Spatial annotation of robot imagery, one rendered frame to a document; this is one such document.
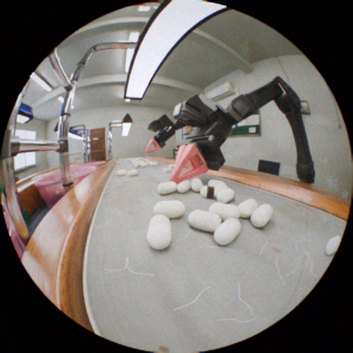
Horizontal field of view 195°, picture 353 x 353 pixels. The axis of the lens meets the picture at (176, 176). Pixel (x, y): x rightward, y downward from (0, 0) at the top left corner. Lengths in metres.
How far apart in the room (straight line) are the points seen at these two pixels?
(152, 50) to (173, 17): 0.10
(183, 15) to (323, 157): 2.16
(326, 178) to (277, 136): 1.17
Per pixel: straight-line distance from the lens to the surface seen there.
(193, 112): 0.21
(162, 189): 0.17
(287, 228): 0.16
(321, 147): 2.19
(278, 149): 2.19
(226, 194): 0.15
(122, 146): 4.89
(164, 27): 0.25
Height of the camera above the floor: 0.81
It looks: 14 degrees down
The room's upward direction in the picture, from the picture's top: straight up
